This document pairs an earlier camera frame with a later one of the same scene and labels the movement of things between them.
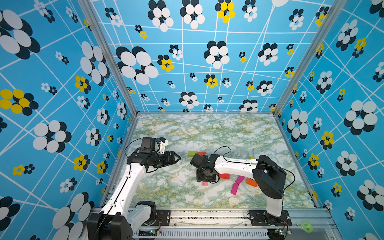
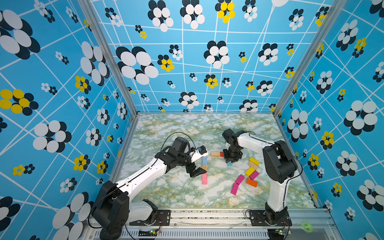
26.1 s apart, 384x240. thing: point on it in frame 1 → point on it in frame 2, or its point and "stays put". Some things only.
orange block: (251, 182) stays put
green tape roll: (306, 227) stays put
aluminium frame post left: (91, 8) stays put
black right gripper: (198, 178) → (228, 159)
